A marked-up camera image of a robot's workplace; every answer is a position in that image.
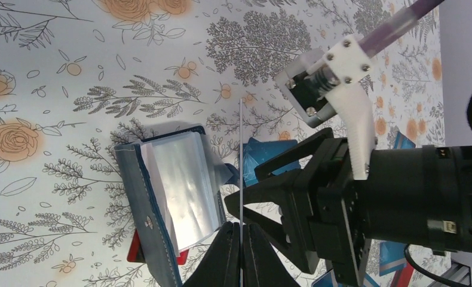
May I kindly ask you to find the blue card lower right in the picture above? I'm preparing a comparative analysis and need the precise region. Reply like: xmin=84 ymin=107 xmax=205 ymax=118
xmin=379 ymin=241 xmax=407 ymax=276

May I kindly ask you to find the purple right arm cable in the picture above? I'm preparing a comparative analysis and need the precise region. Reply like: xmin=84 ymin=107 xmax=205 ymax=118
xmin=356 ymin=0 xmax=445 ymax=54

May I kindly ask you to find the blue denim card holder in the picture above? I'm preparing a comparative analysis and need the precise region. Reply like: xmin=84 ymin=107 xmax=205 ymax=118
xmin=115 ymin=125 xmax=240 ymax=286

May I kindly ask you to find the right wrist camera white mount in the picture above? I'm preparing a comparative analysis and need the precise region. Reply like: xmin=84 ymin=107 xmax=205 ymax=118
xmin=274 ymin=34 xmax=384 ymax=181

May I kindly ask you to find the blue card right of pile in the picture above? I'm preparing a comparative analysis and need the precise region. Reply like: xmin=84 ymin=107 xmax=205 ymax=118
xmin=311 ymin=270 xmax=379 ymax=287

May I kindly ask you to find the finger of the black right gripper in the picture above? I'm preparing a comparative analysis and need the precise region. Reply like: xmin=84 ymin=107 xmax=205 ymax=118
xmin=224 ymin=170 xmax=320 ymax=274
xmin=255 ymin=127 xmax=334 ymax=182

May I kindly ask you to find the floral patterned table mat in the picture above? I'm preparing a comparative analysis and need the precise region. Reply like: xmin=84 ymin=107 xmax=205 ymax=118
xmin=0 ymin=0 xmax=452 ymax=287

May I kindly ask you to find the red card with black stripe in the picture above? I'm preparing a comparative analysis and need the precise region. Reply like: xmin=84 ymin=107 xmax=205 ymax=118
xmin=126 ymin=230 xmax=190 ymax=266

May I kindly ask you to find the blue card far right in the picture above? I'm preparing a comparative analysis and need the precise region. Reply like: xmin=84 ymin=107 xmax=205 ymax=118
xmin=393 ymin=131 xmax=416 ymax=149

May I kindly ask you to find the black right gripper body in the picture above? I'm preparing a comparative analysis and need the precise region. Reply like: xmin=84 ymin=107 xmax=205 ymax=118
xmin=291 ymin=136 xmax=371 ymax=286

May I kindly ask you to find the red card lower right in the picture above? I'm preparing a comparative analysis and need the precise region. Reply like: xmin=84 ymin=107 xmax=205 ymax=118
xmin=390 ymin=262 xmax=414 ymax=287

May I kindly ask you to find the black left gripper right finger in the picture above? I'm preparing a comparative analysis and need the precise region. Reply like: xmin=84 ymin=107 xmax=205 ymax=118
xmin=242 ymin=224 xmax=299 ymax=287

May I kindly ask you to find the blue card with silver stripe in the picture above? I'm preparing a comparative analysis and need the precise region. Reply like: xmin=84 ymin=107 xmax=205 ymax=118
xmin=243 ymin=138 xmax=298 ymax=187

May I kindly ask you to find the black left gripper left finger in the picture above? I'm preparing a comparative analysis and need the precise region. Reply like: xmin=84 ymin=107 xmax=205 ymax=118
xmin=183 ymin=222 xmax=241 ymax=287

